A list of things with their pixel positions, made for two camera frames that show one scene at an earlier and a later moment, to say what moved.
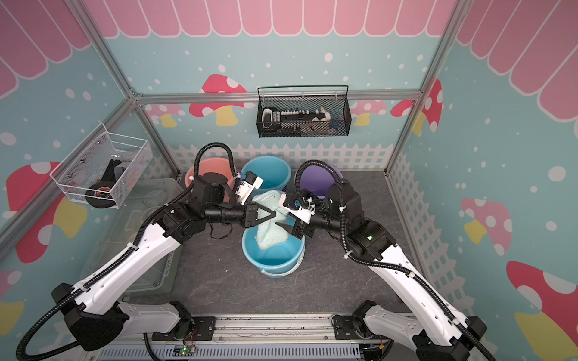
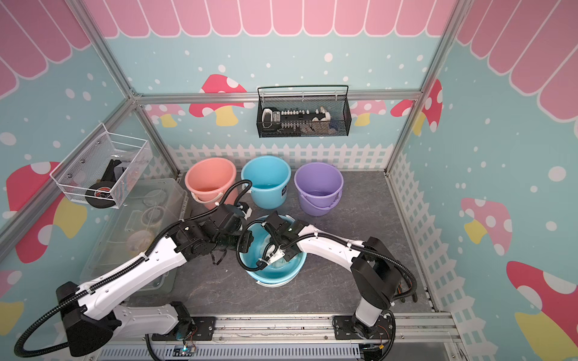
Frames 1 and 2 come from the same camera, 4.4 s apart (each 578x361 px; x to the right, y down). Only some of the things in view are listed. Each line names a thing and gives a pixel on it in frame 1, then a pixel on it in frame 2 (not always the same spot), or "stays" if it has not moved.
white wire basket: (101, 171) stays
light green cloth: (269, 234) → (280, 263)
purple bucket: (317, 178) stays
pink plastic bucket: (213, 165) stays
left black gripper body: (248, 212) → (227, 241)
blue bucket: (275, 171) stays
